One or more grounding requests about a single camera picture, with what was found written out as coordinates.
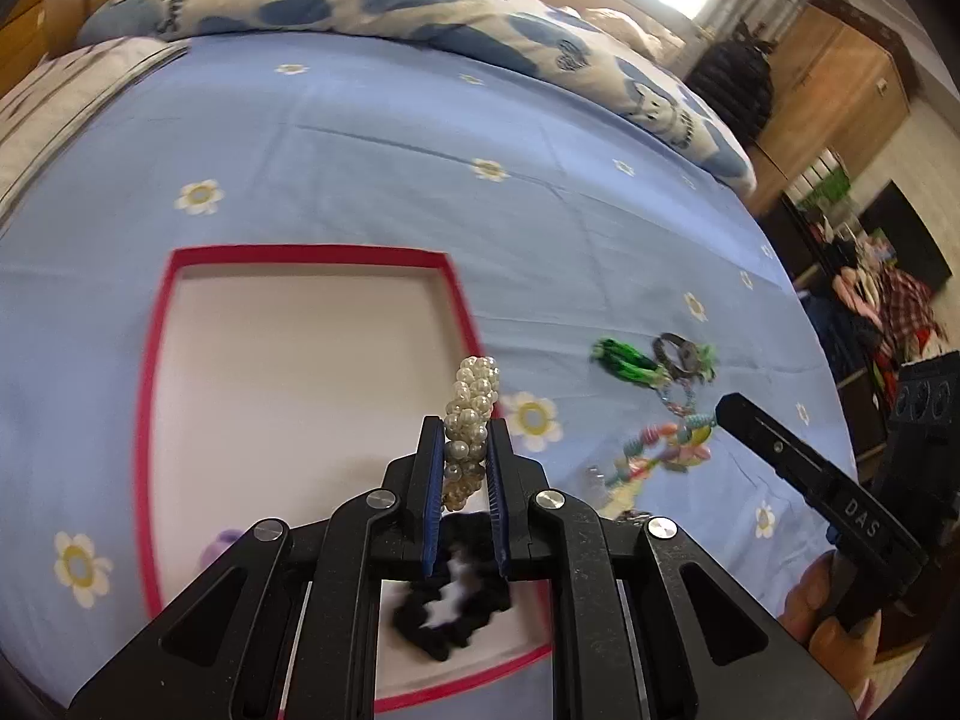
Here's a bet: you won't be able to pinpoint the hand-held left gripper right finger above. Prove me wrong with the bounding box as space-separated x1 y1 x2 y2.
486 418 860 720

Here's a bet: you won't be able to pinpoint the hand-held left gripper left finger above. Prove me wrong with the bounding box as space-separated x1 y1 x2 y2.
67 415 451 720

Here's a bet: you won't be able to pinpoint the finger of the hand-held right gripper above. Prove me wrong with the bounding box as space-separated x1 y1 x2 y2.
714 392 833 511

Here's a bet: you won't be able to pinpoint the colourful bead bracelet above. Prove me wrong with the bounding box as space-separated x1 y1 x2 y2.
604 412 713 486

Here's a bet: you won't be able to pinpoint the white pearl bracelet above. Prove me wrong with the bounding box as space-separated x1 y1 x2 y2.
442 355 502 511

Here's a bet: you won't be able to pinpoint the green braided hair clip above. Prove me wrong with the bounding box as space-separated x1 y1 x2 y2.
592 337 665 391

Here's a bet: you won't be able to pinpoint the red shallow box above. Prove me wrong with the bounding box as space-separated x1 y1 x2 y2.
135 244 556 715

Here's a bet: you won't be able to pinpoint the person's right hand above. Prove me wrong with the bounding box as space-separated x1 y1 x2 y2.
776 551 882 713

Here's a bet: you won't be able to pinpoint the black scrunchie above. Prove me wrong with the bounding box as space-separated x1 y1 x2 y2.
390 514 515 665

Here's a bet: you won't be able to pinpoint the pile of colourful clothes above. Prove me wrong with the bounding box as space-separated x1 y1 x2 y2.
825 240 947 365

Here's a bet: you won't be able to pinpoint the purple bow hair clip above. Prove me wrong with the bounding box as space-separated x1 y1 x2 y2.
199 529 245 565

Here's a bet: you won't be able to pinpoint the black cabinet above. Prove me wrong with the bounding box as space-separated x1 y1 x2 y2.
862 180 953 287

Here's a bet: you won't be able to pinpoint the green storage boxes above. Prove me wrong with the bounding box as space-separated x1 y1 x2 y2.
793 150 854 209

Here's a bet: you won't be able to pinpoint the wooden wardrobe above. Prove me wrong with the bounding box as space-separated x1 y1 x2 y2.
742 0 912 218

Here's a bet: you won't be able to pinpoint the black puffer jacket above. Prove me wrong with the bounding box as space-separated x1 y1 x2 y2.
686 19 773 147

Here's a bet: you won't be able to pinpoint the grey striped pillow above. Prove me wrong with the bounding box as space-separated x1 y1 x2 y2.
0 37 188 203

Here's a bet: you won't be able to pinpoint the dark ring watch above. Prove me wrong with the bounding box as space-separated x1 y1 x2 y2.
651 334 698 377

